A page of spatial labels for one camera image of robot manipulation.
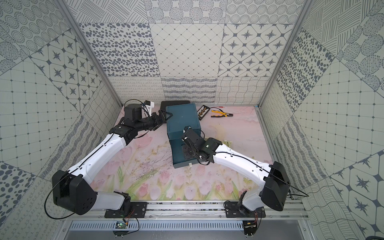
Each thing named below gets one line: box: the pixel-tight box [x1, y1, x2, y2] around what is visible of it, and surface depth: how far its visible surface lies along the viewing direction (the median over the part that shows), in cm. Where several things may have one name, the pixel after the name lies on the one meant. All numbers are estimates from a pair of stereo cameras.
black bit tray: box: [197, 104, 211, 121], surface depth 120 cm
